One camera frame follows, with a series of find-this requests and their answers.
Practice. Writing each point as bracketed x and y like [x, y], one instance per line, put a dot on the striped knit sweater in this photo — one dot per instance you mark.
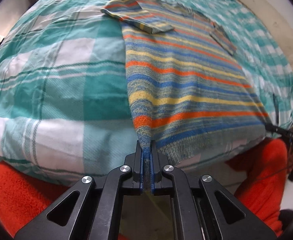
[186, 90]

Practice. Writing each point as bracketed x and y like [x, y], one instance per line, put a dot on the teal plaid bed cover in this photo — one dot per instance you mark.
[64, 107]

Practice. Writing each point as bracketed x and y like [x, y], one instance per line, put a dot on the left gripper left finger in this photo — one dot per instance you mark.
[133, 185]

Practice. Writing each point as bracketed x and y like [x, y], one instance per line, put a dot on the orange fuzzy rug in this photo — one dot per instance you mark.
[23, 197]

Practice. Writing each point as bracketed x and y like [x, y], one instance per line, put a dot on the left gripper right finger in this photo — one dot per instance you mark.
[161, 183]

